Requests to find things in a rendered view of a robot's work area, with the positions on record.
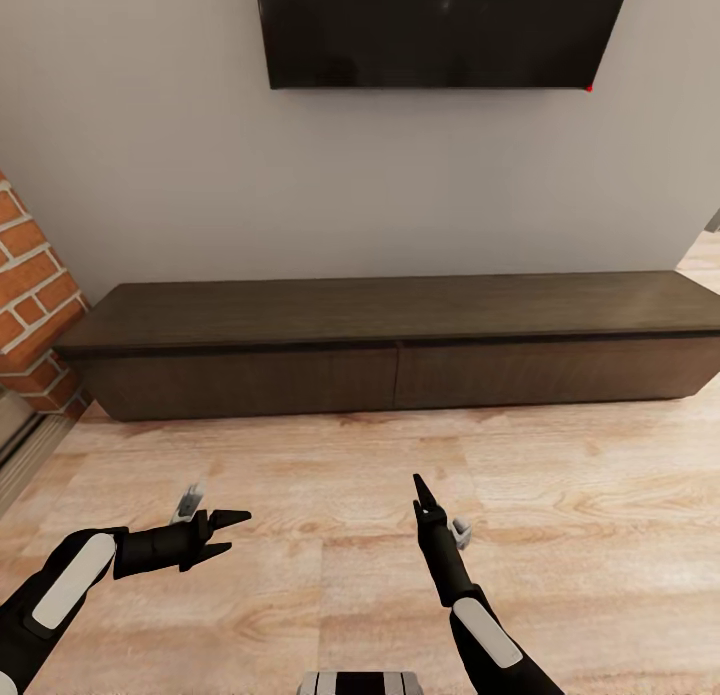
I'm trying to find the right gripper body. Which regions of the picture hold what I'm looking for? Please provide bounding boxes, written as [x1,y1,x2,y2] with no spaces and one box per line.
[417,508,463,576]

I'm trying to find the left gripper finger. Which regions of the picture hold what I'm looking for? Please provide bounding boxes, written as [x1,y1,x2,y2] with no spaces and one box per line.
[208,510,252,538]
[195,542,232,564]

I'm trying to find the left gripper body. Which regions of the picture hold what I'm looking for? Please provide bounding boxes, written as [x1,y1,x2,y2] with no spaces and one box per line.
[146,510,210,572]

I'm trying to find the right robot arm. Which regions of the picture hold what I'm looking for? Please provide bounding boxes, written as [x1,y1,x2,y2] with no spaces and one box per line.
[413,474,565,695]

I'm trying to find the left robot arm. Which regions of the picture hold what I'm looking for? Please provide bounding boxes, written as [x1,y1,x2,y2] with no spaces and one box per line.
[0,482,252,695]

